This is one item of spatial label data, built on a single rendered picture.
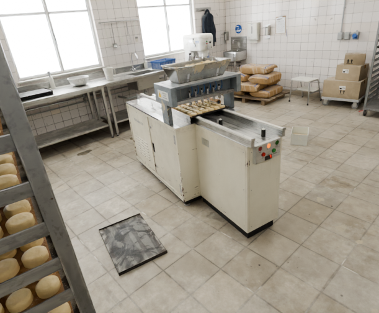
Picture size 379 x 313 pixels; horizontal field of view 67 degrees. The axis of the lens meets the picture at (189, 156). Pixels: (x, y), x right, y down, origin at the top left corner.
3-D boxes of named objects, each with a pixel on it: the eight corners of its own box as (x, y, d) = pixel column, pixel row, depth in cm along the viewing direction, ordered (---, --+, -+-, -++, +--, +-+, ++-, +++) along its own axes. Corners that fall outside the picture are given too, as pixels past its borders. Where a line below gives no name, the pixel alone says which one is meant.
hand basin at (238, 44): (259, 74, 658) (260, 22, 611) (249, 77, 636) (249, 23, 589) (227, 71, 727) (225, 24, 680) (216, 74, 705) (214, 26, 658)
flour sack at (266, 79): (266, 86, 545) (266, 77, 538) (247, 84, 572) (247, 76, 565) (283, 78, 591) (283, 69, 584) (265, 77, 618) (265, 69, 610)
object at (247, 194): (200, 202, 285) (193, 117, 247) (227, 190, 300) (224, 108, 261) (247, 242, 230) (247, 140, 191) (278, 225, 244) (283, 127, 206)
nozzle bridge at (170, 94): (158, 120, 266) (153, 83, 252) (221, 103, 297) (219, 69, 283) (175, 128, 240) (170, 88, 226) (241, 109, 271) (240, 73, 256)
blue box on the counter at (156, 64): (160, 69, 524) (159, 61, 518) (151, 68, 544) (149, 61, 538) (176, 66, 549) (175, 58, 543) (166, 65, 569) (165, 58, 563)
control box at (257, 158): (252, 163, 202) (252, 145, 196) (276, 153, 212) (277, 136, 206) (255, 164, 199) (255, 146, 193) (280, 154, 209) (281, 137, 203)
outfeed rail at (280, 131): (161, 94, 363) (160, 88, 360) (164, 93, 364) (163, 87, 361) (282, 136, 203) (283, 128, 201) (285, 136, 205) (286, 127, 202)
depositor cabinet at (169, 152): (137, 163, 378) (125, 102, 342) (183, 148, 409) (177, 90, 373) (185, 209, 277) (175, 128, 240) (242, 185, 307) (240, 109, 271)
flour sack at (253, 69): (237, 74, 602) (236, 66, 594) (247, 70, 629) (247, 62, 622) (268, 75, 556) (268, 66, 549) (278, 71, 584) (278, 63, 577)
